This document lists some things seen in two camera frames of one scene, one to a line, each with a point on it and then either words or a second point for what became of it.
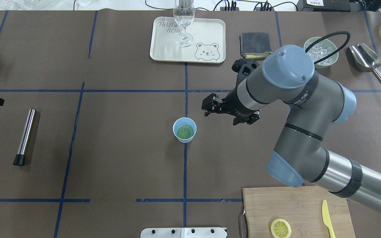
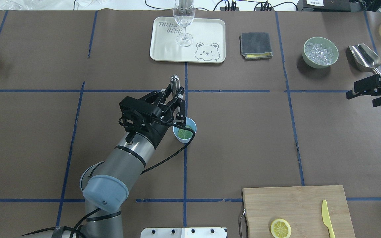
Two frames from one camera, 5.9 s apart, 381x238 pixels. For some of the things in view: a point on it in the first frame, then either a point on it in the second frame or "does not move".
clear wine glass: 184,13 does not move
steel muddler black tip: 20,159 → 175,82
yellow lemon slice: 280,228 does not move
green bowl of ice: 320,50 does not move
